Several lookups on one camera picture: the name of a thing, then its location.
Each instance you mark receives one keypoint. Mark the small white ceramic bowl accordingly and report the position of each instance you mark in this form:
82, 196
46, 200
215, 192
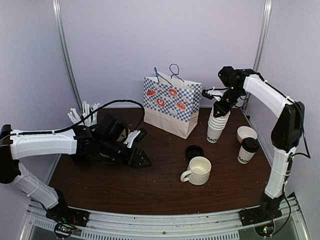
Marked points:
245, 132

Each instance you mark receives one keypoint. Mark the black coffee cup lid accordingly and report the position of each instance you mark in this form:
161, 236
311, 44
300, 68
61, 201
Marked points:
250, 144

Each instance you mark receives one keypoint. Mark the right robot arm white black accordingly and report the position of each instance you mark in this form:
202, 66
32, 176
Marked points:
285, 135

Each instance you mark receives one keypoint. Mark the aluminium front rail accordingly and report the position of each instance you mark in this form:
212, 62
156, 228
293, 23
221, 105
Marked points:
224, 225

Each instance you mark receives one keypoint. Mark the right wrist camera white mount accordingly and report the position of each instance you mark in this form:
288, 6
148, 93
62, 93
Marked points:
213, 93

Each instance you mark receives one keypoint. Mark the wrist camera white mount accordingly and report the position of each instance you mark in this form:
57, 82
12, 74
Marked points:
213, 93
135, 137

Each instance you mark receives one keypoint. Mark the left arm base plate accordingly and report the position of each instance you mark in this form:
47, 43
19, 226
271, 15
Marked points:
68, 216

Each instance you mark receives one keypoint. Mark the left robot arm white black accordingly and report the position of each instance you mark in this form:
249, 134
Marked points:
110, 137

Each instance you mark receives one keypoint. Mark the white ceramic mug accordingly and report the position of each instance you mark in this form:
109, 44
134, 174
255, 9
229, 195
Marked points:
198, 171

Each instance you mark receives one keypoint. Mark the aluminium frame post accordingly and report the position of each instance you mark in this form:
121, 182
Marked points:
65, 53
264, 30

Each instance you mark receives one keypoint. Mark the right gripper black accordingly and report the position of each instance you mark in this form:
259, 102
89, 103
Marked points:
224, 110

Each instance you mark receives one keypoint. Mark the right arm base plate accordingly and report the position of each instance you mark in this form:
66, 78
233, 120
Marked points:
255, 215

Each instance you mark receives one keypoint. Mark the right aluminium frame post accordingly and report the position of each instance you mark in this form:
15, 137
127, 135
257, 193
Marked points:
264, 30

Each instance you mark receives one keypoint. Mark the black lid on table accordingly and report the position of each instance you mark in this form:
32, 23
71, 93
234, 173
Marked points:
194, 151

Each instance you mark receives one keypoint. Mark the white paper coffee cup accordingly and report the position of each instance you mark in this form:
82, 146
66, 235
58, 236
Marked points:
244, 156

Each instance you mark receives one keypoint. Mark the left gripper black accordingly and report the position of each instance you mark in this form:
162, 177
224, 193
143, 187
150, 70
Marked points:
137, 159

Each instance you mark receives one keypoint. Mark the blue checkered paper bag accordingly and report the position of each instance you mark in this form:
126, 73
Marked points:
171, 104

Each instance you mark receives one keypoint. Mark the left aluminium frame post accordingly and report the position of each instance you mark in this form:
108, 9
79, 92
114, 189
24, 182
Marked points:
65, 53

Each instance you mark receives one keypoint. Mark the stack of white paper cups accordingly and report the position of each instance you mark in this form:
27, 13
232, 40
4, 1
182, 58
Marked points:
215, 126

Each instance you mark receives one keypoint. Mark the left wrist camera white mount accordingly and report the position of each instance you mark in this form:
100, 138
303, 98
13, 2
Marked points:
135, 137

